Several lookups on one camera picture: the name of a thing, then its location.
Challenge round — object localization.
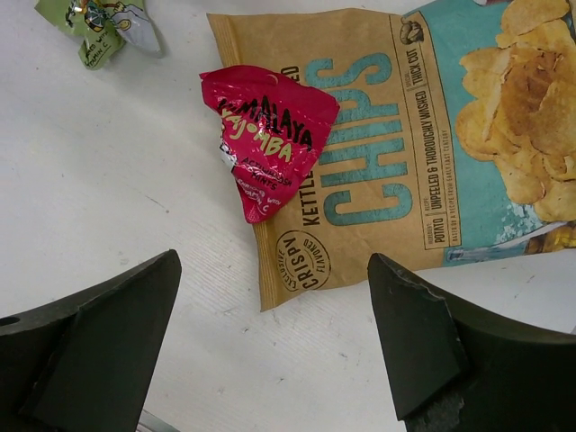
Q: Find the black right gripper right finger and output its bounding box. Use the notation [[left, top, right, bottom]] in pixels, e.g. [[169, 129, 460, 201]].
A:
[[368, 254, 575, 431]]

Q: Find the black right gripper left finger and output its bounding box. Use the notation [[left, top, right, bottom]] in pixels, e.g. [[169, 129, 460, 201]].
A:
[[1, 250, 182, 432]]

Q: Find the kettle chips bag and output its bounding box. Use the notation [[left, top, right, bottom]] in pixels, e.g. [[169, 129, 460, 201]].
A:
[[208, 1, 575, 310]]

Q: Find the red mints packet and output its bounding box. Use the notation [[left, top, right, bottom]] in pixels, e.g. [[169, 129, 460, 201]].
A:
[[200, 65, 339, 224]]

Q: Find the green mints packet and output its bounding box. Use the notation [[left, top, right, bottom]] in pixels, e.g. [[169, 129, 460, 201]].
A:
[[35, 0, 162, 70]]

